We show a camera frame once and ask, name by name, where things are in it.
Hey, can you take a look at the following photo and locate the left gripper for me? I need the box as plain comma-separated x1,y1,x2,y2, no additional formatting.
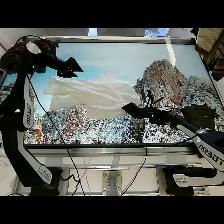
55,57,85,79

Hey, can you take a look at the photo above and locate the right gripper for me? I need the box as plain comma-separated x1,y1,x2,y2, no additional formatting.
121,102,152,121

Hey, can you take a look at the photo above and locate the dark green garment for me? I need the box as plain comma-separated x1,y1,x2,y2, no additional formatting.
181,103,218,132

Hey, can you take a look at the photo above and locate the black cable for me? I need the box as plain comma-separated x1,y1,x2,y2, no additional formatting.
120,145,149,196
26,74,86,197

